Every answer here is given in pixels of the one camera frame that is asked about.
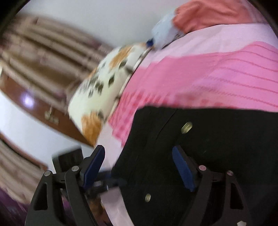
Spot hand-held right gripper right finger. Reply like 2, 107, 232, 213
172, 146, 253, 226

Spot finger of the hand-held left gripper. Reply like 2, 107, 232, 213
93, 177, 129, 193

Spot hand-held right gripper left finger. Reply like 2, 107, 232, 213
28, 144, 106, 226

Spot black pants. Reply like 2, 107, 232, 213
111, 106, 278, 226

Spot white floral pillow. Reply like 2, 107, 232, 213
68, 42, 153, 146

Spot purple floor mat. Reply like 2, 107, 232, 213
0, 188, 30, 226

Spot pink checked bedsheet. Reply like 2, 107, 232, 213
96, 22, 278, 226

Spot brown striped curtain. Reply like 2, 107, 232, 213
0, 16, 114, 112

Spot orange checked patchwork pillow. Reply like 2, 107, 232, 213
151, 0, 257, 48

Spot brown wooden bed frame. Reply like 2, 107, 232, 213
0, 73, 94, 148

